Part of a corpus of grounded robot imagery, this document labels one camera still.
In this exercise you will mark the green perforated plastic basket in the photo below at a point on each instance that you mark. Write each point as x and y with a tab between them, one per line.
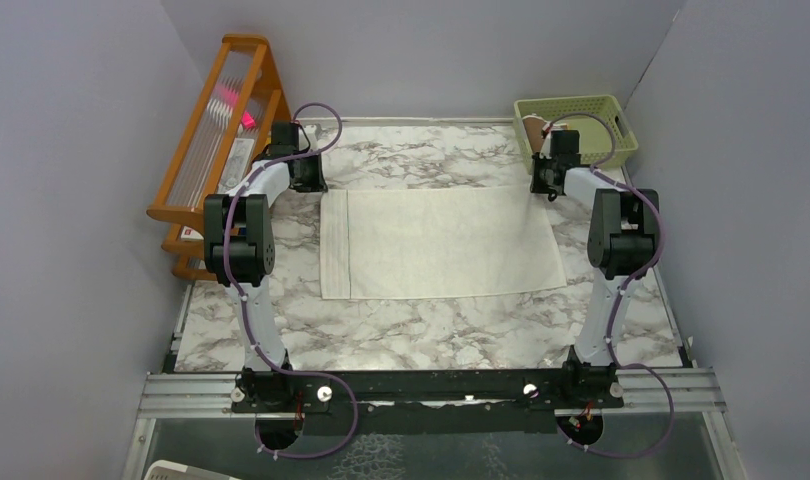
594	140

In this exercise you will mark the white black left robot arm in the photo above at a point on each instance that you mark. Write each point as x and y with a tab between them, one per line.
239	250

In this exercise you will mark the white tray corner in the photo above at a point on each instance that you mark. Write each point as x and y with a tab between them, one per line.
167	470

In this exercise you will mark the wooden rack with rods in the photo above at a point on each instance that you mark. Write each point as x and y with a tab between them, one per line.
230	124

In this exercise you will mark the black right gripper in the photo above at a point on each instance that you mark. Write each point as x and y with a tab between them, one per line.
537	187

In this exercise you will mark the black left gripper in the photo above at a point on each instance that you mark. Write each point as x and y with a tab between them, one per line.
316	184

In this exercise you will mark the yellow brown bear towel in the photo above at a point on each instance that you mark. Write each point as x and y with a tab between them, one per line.
533	126

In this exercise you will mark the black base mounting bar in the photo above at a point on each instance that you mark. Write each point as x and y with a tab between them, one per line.
423	402

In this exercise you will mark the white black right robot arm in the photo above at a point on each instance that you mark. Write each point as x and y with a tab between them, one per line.
623	240

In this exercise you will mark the cream white towel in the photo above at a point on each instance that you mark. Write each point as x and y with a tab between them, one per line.
436	244

